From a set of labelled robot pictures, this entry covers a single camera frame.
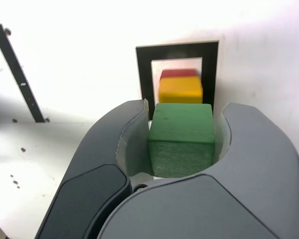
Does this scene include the black tape square outline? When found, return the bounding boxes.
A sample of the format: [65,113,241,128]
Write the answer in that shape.
[135,41,220,117]

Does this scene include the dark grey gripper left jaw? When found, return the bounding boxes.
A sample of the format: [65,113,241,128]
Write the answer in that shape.
[36,98,155,239]

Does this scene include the yellow cube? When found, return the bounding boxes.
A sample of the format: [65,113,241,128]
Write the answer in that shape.
[158,76,204,105]

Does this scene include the red cube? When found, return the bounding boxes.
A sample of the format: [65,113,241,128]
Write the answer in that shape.
[160,69,199,80]

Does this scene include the black tape strip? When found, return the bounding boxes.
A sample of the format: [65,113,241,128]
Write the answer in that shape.
[0,23,47,123]

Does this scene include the green cube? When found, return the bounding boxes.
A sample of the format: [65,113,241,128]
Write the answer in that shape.
[149,103,215,179]

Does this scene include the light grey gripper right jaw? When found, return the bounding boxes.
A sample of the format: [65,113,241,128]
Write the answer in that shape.
[96,102,299,239]

